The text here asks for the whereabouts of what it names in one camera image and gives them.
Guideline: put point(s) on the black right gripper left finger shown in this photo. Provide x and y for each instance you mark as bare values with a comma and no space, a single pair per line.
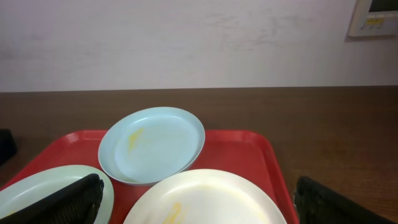
77,203

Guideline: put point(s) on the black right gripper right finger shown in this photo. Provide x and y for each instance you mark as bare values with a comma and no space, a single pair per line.
317,204

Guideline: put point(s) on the pale green plate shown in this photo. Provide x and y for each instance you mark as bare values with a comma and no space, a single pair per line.
35,187

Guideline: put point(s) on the light blue plate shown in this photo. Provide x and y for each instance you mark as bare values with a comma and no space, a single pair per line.
150,145

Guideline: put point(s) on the white cream plate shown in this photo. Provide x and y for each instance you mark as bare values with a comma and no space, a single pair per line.
204,196

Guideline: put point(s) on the black object at table edge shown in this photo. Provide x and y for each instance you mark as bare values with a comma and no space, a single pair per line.
7,146

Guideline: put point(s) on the white wall control panel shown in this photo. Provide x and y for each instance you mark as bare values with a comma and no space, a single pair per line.
373,18

